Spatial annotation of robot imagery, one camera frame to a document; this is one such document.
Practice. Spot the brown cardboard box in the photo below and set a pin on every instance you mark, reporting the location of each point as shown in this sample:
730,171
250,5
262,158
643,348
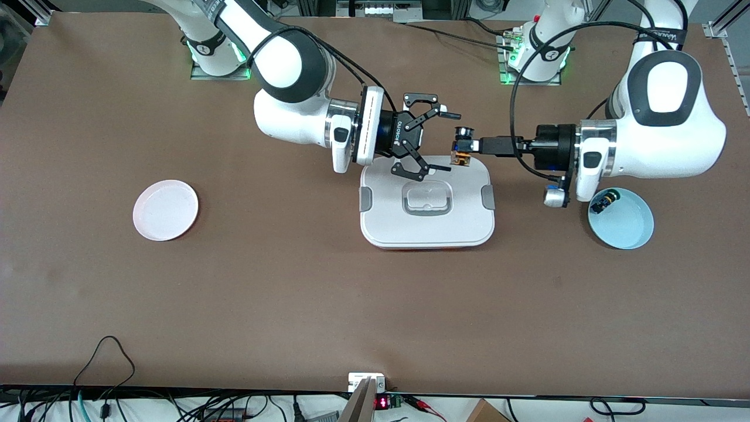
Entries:
486,412

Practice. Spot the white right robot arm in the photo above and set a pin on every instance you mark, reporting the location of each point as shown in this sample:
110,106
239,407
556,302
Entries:
287,64

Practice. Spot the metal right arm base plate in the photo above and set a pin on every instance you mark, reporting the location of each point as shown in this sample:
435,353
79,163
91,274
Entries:
199,70

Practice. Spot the aluminium frame with white light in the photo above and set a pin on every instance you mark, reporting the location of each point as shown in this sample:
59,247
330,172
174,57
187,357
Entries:
379,9

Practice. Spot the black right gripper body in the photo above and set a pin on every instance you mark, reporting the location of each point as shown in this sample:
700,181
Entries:
399,138

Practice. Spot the red digit display board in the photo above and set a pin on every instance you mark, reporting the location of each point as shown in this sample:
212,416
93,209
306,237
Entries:
384,402

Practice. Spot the red clip lead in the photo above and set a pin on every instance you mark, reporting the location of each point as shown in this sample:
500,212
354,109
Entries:
428,407

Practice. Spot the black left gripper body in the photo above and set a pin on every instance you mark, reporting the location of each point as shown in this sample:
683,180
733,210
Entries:
549,146

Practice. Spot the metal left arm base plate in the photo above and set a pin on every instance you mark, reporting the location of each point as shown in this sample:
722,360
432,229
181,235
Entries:
501,64

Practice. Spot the aluminium camera mount bar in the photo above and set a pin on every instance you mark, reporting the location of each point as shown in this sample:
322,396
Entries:
360,401

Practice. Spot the small blue yellow part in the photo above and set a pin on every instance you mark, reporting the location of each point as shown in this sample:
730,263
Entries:
605,203

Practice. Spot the pink round plate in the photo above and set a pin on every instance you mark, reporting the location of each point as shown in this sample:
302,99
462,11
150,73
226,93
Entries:
165,211

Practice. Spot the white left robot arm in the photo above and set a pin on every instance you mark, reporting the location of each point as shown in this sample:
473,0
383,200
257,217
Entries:
662,135

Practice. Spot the white lidded box grey latches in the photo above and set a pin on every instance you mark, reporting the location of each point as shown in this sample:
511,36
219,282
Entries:
428,223

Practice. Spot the light blue round plate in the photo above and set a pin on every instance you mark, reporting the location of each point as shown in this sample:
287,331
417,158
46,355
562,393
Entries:
627,225

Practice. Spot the orange push-button switch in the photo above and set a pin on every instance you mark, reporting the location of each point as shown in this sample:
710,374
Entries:
462,149

